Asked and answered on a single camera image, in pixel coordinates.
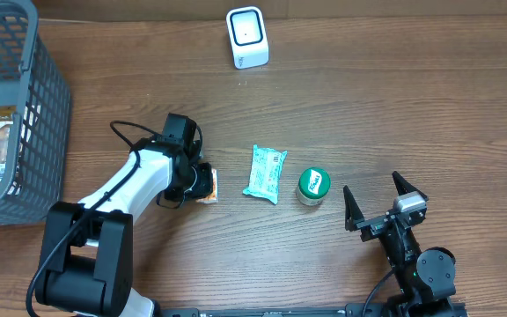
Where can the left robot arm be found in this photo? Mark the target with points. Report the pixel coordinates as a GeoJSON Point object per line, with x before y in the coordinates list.
{"type": "Point", "coordinates": [86, 257]}

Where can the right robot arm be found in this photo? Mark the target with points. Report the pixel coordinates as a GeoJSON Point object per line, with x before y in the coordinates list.
{"type": "Point", "coordinates": [425, 278]}

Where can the green lid jar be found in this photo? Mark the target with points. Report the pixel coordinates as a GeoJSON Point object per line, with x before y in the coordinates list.
{"type": "Point", "coordinates": [313, 186]}

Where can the teal tissue packet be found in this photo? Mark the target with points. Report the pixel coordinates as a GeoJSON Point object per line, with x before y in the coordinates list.
{"type": "Point", "coordinates": [265, 174]}

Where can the white barcode scanner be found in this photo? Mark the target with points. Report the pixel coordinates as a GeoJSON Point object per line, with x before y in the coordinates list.
{"type": "Point", "coordinates": [248, 38]}

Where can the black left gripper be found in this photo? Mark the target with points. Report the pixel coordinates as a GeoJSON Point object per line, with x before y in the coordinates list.
{"type": "Point", "coordinates": [206, 181]}

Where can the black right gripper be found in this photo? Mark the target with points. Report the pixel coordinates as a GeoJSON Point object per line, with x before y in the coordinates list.
{"type": "Point", "coordinates": [381, 223]}

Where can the grey plastic mesh basket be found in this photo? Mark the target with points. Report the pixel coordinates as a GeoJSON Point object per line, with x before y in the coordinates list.
{"type": "Point", "coordinates": [32, 84]}

